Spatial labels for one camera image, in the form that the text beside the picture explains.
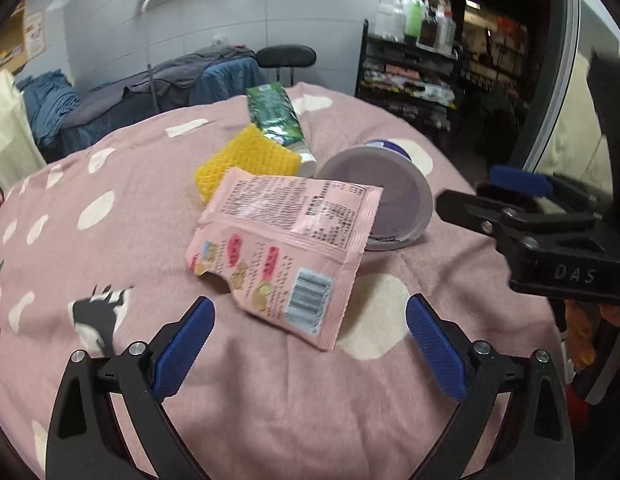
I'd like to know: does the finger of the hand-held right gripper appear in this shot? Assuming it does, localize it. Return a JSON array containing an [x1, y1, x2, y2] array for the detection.
[[489, 164, 598, 217], [436, 188, 528, 241]]

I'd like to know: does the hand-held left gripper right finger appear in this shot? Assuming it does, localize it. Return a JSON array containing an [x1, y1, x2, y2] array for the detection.
[[406, 294, 576, 480]]

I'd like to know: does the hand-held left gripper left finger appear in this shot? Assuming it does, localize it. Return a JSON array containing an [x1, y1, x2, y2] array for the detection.
[[46, 296, 215, 480]]

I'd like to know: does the pink snack packet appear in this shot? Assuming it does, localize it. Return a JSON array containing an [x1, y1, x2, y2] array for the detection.
[[186, 167, 383, 352]]

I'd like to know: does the person's right hand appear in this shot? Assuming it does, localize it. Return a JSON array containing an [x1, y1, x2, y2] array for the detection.
[[564, 300, 620, 372]]

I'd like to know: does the white plastic cup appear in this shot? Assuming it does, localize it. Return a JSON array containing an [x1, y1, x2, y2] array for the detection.
[[315, 139, 435, 252]]

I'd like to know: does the black storage cart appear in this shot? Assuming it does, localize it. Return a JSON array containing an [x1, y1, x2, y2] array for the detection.
[[355, 19, 463, 134]]

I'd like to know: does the glass door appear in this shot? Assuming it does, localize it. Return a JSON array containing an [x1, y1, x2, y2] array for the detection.
[[517, 0, 620, 196]]

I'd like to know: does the group of pump bottles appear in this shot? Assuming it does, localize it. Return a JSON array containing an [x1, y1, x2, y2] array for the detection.
[[375, 0, 459, 54]]

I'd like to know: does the yellow foam net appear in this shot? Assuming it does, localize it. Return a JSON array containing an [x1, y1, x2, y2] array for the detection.
[[195, 124, 303, 205]]

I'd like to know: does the green snack packet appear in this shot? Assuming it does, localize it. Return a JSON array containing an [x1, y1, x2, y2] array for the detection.
[[246, 84, 319, 177]]

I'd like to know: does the black stool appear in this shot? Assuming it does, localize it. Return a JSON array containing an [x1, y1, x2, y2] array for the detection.
[[256, 45, 317, 89]]

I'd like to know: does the massage bed with grey sheet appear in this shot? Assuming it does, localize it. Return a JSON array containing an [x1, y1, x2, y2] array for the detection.
[[60, 46, 265, 137]]

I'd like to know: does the blue bedding pile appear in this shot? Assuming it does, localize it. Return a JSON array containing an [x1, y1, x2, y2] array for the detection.
[[16, 71, 83, 149]]

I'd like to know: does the cream towel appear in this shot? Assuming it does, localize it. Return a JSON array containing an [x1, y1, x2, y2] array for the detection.
[[0, 70, 47, 187]]

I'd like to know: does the wooden cubby shelf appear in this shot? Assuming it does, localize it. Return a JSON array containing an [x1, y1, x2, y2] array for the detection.
[[0, 0, 28, 74]]

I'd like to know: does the black door frame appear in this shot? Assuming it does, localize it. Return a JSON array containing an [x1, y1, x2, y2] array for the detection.
[[410, 0, 584, 171]]

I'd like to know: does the wall poster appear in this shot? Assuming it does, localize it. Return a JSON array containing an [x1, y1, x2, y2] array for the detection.
[[22, 7, 47, 59]]

